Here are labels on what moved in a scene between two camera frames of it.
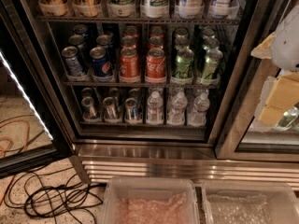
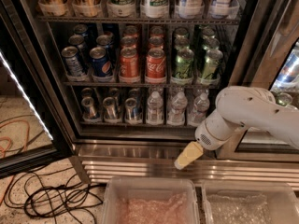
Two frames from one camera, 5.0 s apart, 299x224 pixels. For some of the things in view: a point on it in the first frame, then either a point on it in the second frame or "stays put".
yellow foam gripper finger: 283,96 to 192,152
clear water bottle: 177,116 stays put
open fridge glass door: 32,133 stays put
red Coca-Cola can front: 156,63 stays put
